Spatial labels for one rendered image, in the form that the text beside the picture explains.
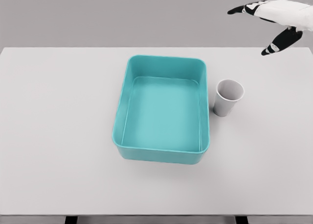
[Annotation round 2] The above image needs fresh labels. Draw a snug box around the teal plastic basket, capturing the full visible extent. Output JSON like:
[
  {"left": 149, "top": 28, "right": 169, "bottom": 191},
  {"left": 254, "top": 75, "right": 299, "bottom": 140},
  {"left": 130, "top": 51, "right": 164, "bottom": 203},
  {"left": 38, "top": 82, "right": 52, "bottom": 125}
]
[{"left": 111, "top": 54, "right": 212, "bottom": 165}]

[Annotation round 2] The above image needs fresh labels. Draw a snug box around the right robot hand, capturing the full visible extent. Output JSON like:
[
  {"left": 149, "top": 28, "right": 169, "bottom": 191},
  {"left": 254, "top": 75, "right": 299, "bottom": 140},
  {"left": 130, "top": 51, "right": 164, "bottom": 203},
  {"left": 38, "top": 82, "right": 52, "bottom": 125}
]
[{"left": 227, "top": 0, "right": 313, "bottom": 57}]

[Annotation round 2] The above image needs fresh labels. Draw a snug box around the white paper cup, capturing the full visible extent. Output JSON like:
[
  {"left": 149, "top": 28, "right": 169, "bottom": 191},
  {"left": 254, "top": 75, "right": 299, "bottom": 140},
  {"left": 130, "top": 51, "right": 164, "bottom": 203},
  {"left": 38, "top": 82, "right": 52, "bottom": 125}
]
[{"left": 213, "top": 79, "right": 245, "bottom": 117}]

